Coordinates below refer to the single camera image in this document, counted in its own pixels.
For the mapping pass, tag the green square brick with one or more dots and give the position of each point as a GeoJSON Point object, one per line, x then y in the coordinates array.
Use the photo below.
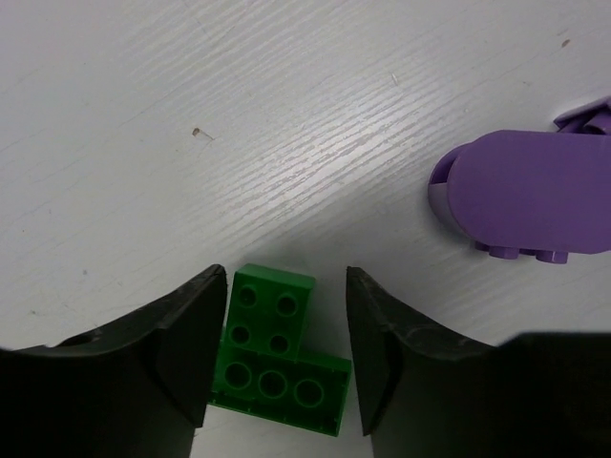
{"type": "Point", "coordinates": [267, 310]}

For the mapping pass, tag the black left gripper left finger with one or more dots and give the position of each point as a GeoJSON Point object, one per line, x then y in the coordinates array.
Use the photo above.
{"type": "Point", "coordinates": [137, 386]}

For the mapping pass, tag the purple rounded lego stack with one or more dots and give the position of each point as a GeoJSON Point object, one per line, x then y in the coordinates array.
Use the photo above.
{"type": "Point", "coordinates": [540, 194]}

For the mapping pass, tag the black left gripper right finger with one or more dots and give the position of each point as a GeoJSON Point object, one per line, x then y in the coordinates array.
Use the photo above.
{"type": "Point", "coordinates": [425, 390]}

